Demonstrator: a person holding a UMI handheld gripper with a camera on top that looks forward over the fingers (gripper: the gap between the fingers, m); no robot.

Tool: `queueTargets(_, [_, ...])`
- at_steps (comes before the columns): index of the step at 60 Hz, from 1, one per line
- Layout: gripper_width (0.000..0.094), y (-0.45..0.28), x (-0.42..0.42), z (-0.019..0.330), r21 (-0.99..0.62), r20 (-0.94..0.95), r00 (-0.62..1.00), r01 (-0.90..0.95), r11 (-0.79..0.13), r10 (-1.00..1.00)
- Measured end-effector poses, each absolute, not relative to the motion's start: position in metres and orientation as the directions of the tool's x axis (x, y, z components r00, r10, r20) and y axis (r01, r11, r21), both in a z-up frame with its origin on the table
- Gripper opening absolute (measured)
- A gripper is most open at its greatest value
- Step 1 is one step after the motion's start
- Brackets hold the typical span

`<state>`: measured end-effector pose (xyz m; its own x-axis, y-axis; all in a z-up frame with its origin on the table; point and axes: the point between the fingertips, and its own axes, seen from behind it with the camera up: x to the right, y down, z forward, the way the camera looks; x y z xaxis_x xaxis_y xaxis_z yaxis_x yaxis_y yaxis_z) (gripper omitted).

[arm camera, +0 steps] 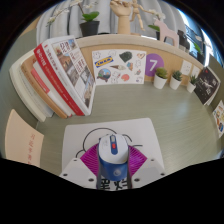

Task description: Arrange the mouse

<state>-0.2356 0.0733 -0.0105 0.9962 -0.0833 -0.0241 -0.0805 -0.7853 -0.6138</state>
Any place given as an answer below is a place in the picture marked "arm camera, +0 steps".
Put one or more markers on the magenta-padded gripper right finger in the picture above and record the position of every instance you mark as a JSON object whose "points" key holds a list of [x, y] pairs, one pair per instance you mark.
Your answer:
{"points": [[148, 171]]}

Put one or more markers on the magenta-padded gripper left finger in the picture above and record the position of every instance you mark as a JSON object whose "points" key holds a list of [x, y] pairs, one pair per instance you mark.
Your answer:
{"points": [[78, 171]]}

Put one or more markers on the blue and white computer mouse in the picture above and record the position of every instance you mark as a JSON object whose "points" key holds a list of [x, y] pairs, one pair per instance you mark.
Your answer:
{"points": [[113, 156]]}

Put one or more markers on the white mouse pad with drawing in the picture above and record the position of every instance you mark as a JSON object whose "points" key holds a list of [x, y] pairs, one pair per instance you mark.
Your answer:
{"points": [[76, 133]]}

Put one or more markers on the beige booklet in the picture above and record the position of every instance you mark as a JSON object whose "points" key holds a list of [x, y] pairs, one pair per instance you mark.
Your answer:
{"points": [[21, 140]]}

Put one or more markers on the colourful food sticker card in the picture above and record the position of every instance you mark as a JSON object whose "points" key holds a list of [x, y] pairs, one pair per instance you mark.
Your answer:
{"points": [[219, 118]]}

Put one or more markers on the small succulent in white pot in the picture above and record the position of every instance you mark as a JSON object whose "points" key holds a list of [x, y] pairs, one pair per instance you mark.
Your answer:
{"points": [[174, 83], [160, 81], [191, 87]]}

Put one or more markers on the tan book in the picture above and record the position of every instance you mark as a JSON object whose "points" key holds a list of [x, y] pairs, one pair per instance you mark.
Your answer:
{"points": [[38, 85]]}

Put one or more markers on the red-spined photo cover magazine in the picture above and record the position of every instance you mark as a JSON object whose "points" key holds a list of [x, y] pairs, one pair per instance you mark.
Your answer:
{"points": [[71, 70]]}

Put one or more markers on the white book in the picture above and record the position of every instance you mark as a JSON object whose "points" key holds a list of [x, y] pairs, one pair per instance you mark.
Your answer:
{"points": [[21, 86]]}

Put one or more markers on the black cover book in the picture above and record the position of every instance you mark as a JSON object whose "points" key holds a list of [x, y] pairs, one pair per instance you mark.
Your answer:
{"points": [[206, 85]]}

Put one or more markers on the white sticker sheet card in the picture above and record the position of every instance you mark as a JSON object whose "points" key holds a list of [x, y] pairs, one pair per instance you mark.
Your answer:
{"points": [[116, 68]]}

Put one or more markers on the purple round number sign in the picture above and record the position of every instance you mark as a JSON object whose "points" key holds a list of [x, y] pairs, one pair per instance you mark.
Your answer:
{"points": [[153, 63]]}

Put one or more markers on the white orchid in black pot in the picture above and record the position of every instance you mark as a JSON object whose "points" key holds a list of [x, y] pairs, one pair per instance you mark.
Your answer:
{"points": [[201, 57], [154, 27], [89, 28]]}

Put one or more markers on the wooden shelf ledge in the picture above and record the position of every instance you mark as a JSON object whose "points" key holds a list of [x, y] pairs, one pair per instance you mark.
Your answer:
{"points": [[133, 41]]}

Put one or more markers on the green felt desk divider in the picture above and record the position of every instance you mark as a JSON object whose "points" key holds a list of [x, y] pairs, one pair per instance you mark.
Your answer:
{"points": [[13, 53]]}

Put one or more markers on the dark wooden horse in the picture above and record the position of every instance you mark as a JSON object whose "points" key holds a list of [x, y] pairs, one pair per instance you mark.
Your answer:
{"points": [[183, 40]]}

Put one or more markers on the pink wooden horse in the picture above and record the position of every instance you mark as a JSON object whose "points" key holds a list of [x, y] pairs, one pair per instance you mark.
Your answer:
{"points": [[166, 31]]}

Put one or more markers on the grey curtain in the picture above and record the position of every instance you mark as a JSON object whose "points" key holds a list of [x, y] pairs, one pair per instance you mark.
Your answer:
{"points": [[66, 20]]}

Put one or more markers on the wooden hand model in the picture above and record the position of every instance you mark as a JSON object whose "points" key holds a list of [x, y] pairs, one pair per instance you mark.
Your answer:
{"points": [[122, 16]]}

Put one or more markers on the wooden artist mannequin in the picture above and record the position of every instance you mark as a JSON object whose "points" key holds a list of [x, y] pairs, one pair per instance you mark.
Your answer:
{"points": [[136, 13]]}

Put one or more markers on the white wall socket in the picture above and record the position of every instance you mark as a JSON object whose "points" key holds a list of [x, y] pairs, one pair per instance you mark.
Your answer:
{"points": [[186, 67]]}

